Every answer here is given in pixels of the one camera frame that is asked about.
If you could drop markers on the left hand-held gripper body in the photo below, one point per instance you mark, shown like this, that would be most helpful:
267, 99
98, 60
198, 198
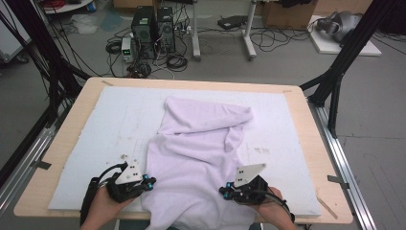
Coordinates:
126, 185

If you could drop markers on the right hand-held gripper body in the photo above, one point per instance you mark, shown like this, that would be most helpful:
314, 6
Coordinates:
252, 188

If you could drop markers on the lilac microfibre towel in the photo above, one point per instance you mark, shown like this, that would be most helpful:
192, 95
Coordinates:
191, 159

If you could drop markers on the person's right hand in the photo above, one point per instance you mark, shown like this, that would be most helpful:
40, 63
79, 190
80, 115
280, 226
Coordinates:
271, 209

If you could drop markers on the person's left hand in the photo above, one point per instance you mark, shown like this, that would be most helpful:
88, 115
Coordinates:
105, 206

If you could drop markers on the white foam mat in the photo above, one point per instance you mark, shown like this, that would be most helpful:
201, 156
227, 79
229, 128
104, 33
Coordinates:
111, 127

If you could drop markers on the light wooden table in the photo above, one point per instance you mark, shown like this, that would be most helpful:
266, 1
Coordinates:
306, 134

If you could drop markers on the thin wooden stick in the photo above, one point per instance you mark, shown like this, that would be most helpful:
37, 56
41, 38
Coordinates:
327, 207

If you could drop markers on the grey tape piece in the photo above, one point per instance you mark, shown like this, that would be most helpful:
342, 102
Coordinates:
336, 180
42, 165

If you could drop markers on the grey power supply green display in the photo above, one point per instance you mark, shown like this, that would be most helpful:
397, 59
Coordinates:
127, 49

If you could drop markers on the black computer tower green label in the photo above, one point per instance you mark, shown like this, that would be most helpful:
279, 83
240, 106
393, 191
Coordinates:
143, 32

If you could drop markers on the black computer tower with fan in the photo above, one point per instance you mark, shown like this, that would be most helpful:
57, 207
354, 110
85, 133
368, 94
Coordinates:
166, 32

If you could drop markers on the white floor board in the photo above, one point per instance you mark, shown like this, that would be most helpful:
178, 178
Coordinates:
325, 46

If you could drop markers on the black flat box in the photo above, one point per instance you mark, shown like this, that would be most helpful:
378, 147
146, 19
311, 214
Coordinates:
232, 21

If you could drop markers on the teal sheet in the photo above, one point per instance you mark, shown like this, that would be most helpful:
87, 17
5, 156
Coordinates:
112, 20

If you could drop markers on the clear plastic bag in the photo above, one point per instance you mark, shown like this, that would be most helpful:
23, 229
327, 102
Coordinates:
84, 25

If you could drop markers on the brown cardboard box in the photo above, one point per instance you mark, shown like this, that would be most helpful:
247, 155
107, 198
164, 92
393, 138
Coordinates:
287, 17

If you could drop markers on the round white table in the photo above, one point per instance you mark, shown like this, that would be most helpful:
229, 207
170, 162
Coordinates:
70, 8

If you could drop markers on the grey headset device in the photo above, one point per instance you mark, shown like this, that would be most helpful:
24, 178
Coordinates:
341, 24

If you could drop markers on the aluminium rail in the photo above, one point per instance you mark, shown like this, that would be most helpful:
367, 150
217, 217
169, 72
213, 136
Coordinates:
28, 159
344, 172

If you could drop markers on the white table frame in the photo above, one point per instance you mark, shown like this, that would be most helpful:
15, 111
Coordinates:
195, 32

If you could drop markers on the black frame strut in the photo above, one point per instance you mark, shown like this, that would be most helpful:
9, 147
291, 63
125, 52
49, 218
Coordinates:
41, 41
348, 51

